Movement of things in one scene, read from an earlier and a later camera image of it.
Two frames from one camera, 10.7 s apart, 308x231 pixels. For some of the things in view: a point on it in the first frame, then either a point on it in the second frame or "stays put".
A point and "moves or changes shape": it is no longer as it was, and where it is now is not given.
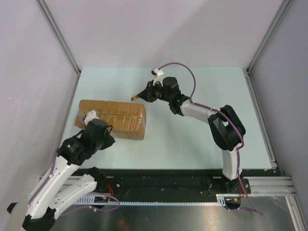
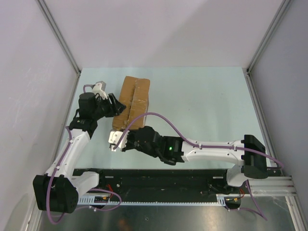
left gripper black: (110, 140) to (113, 110)
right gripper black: (147, 94) to (131, 133)
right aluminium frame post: (281, 12) stays put
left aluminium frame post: (59, 35) stays put
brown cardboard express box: (127, 120) moves or changes shape
